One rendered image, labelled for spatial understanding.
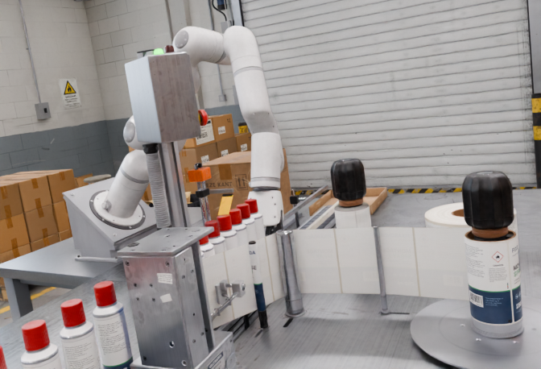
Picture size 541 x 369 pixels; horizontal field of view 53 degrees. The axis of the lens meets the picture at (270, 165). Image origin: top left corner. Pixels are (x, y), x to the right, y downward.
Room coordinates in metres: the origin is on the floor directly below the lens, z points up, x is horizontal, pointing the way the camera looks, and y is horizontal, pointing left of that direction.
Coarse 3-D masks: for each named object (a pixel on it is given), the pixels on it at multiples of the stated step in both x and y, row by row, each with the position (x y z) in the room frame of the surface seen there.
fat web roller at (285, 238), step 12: (288, 240) 1.10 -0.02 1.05; (288, 252) 1.10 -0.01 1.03; (288, 264) 1.10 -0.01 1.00; (288, 276) 1.10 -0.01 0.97; (288, 288) 1.10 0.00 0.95; (300, 288) 1.11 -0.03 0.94; (288, 300) 1.10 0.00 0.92; (300, 300) 1.11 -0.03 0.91; (288, 312) 1.11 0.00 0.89; (300, 312) 1.11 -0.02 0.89
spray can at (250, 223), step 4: (240, 204) 1.37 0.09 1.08; (244, 204) 1.37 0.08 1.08; (248, 204) 1.36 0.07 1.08; (240, 208) 1.35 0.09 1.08; (244, 208) 1.34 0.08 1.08; (248, 208) 1.35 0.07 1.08; (244, 212) 1.34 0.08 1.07; (248, 212) 1.35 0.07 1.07; (244, 216) 1.34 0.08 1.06; (248, 216) 1.35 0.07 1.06; (244, 220) 1.34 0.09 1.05; (248, 220) 1.34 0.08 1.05; (252, 220) 1.35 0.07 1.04; (248, 224) 1.34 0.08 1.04; (252, 224) 1.34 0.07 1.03; (248, 228) 1.34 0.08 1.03; (252, 228) 1.34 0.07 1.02; (248, 232) 1.34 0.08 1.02; (252, 232) 1.34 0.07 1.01; (256, 232) 1.36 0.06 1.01; (248, 236) 1.34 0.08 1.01; (252, 236) 1.34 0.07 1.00; (256, 236) 1.35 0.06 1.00; (252, 240) 1.34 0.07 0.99
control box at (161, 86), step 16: (128, 64) 1.28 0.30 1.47; (144, 64) 1.18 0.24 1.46; (160, 64) 1.18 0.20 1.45; (176, 64) 1.19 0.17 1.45; (128, 80) 1.30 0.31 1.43; (144, 80) 1.20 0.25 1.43; (160, 80) 1.17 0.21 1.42; (176, 80) 1.19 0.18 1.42; (192, 80) 1.22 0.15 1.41; (144, 96) 1.21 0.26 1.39; (160, 96) 1.17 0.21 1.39; (176, 96) 1.19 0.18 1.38; (192, 96) 1.21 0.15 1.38; (144, 112) 1.23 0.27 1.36; (160, 112) 1.17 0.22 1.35; (176, 112) 1.19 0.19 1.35; (192, 112) 1.20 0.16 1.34; (144, 128) 1.25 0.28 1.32; (160, 128) 1.16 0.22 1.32; (176, 128) 1.18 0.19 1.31; (192, 128) 1.20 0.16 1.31
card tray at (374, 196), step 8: (328, 192) 2.39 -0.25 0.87; (368, 192) 2.34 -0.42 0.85; (376, 192) 2.33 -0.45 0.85; (384, 192) 2.26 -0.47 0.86; (320, 200) 2.28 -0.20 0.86; (328, 200) 2.37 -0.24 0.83; (336, 200) 2.36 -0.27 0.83; (368, 200) 2.27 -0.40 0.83; (376, 200) 2.12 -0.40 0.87; (312, 208) 2.18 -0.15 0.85; (320, 208) 2.24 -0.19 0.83; (376, 208) 2.11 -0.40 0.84
